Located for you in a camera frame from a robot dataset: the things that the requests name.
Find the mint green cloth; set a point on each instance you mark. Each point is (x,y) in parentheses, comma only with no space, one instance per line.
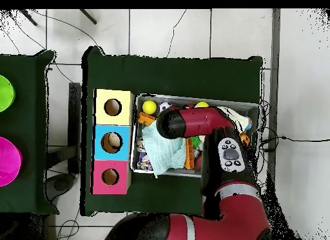
(162,152)

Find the green plate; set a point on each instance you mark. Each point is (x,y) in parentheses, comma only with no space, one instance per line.
(6,94)

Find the black tripod leg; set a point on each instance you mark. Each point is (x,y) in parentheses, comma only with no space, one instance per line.
(28,17)
(88,16)

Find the small soccer ball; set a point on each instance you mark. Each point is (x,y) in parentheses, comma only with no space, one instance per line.
(165,105)

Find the colourful candy packet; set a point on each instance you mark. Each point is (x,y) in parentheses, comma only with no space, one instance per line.
(144,161)

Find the silver mesh bin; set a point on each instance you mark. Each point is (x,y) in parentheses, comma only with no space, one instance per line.
(180,100)

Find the yellow plastic ball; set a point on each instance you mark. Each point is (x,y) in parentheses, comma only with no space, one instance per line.
(149,107)
(201,104)

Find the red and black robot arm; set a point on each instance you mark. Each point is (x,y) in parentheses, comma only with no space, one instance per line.
(201,121)

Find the orange toy brick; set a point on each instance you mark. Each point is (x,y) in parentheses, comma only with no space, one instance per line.
(145,118)

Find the cream cloth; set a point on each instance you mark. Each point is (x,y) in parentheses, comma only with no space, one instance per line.
(239,118)

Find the magenta plate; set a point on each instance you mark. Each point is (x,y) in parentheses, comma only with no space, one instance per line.
(9,161)

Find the orange plastic tray block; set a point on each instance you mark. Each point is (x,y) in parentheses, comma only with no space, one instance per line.
(189,154)

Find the dark green tablecloth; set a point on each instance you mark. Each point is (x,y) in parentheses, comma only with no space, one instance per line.
(167,77)
(28,121)

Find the green spiky ball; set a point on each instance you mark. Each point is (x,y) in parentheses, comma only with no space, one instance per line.
(196,142)

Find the wooden three-hole box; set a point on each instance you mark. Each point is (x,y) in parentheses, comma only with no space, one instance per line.
(113,120)

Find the orange toy basketball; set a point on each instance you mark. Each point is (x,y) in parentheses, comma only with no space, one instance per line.
(245,139)

